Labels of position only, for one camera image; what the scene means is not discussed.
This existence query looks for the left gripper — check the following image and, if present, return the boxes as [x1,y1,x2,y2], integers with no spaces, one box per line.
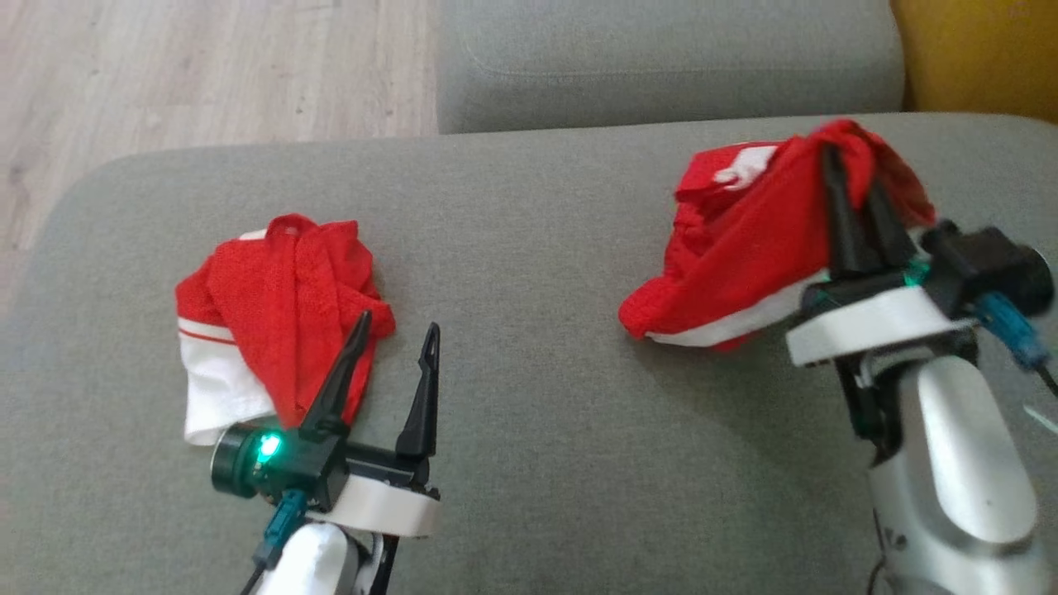
[299,310,442,539]

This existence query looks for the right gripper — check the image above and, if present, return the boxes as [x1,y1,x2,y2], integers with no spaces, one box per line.
[785,140,977,368]

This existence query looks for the red shorts with white trim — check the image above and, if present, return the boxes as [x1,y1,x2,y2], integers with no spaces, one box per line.
[618,118,939,352]

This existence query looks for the red Bulls 23 jersey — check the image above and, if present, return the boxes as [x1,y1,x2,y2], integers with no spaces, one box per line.
[174,213,398,447]

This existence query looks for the wide yellow sofa back cushion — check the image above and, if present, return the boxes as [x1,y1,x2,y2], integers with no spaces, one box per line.
[890,0,1058,125]

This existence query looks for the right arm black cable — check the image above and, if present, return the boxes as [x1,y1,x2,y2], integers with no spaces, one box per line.
[975,293,1058,397]

